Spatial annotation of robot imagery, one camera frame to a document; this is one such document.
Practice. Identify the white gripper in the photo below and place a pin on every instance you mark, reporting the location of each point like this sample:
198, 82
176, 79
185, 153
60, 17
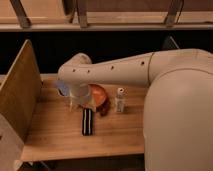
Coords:
81, 95

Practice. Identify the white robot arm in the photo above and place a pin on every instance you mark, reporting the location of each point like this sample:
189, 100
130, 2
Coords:
178, 107

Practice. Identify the small clear plastic bottle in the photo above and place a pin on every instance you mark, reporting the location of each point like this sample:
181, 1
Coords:
120, 100

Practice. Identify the light blue object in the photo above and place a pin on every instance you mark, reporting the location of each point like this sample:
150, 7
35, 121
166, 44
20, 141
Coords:
62, 87

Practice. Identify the black white striped object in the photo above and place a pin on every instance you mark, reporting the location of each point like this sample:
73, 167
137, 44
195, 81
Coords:
87, 122

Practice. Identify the orange bowl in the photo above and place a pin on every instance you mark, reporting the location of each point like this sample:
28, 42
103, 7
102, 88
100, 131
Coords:
99, 94

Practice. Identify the wooden side panel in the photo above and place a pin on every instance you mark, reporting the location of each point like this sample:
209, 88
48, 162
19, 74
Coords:
20, 90

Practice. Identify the wooden shelf with brackets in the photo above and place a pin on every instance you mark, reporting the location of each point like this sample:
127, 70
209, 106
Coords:
105, 15

